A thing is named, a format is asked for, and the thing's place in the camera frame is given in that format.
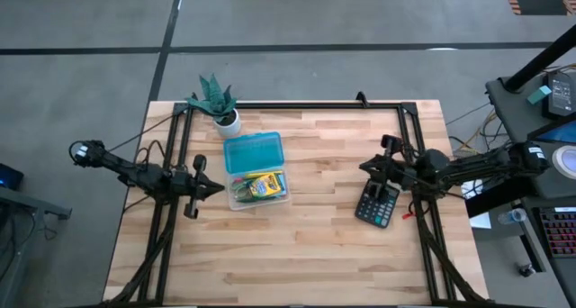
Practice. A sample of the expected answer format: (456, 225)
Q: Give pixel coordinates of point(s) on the white round disc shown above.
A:
(566, 161)

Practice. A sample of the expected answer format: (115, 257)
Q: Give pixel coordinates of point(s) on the snake plant in white pot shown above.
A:
(230, 130)

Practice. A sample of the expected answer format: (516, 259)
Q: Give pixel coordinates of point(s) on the black electronic device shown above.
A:
(560, 94)

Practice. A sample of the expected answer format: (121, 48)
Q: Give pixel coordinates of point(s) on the dark grey side desk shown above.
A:
(517, 119)

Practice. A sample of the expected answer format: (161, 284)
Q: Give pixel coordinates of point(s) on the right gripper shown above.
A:
(392, 173)

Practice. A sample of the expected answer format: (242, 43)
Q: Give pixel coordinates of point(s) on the blue tablet screen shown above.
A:
(562, 134)

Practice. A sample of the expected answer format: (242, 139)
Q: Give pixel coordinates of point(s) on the white paper sheet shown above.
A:
(481, 221)

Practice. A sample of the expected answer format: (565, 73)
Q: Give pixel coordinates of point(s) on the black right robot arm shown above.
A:
(486, 166)

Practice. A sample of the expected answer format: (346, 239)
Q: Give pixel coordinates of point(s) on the backlit keyboard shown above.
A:
(560, 231)

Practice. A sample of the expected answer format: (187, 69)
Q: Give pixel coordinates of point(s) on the black caster wheel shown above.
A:
(526, 270)

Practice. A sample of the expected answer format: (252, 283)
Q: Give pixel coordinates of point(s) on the blue lit device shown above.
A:
(10, 177)

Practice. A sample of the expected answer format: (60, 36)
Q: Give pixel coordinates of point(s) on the grey metal desk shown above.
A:
(27, 202)

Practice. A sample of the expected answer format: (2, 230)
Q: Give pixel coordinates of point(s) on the black desk calculator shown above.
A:
(382, 215)

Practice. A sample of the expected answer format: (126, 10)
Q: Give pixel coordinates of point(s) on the small teal box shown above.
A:
(539, 95)

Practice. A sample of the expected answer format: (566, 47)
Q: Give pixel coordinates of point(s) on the black aluminium table frame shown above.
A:
(306, 105)

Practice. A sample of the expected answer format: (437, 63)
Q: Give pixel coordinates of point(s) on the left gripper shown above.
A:
(191, 184)

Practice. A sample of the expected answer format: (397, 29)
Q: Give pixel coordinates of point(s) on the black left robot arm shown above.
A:
(135, 175)

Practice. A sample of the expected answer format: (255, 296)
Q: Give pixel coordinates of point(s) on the clear pencil box teal lid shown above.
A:
(254, 150)

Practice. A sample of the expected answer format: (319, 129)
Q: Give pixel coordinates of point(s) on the red tag on frame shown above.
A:
(408, 216)

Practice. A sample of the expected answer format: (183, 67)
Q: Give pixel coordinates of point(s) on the black diagonal pole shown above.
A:
(540, 60)

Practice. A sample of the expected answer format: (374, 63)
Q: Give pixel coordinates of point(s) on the clear water bottle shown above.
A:
(513, 216)

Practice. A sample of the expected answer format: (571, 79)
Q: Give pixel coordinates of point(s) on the black frame clamp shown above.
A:
(361, 100)

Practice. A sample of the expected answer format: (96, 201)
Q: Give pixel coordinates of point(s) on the yellow green crayon box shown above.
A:
(265, 185)

